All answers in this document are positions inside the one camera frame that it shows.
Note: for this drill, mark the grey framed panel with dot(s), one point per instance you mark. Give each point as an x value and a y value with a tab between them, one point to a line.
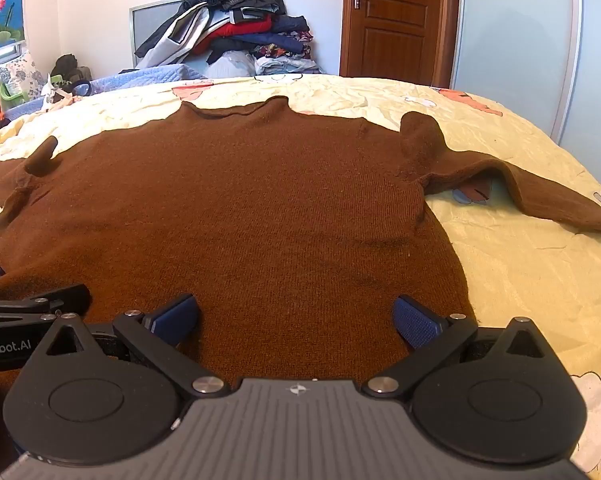
150	25

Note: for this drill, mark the white sliding wardrobe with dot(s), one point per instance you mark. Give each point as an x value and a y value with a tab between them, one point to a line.
510	35

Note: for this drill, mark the floral pillow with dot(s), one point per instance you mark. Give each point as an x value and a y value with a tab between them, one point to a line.
23	75

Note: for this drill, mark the dark bag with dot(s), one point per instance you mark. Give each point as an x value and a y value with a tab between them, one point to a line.
68	67

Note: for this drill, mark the green plastic chair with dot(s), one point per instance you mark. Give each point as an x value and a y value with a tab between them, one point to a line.
8	96

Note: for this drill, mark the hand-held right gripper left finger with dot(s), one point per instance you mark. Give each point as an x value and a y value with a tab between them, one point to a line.
173	317

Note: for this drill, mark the yellow printed bed quilt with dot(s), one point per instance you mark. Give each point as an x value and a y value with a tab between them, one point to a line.
530	270

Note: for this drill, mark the brown wooden door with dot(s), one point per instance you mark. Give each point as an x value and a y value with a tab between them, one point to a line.
395	25

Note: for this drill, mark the blue quilted blanket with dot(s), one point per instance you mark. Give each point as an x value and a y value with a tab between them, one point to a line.
145	74

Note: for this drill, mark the brown knit sweater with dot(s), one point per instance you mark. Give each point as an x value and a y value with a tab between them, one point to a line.
255	210

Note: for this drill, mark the window frame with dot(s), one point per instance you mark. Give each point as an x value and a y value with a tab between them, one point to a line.
0	57

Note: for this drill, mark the pile of clothes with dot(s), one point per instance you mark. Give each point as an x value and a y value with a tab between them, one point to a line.
240	30

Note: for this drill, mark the white crumpled paper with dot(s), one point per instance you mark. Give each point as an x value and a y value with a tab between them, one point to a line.
55	91

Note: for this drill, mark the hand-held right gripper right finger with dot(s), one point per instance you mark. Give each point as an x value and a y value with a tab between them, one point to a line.
415	322

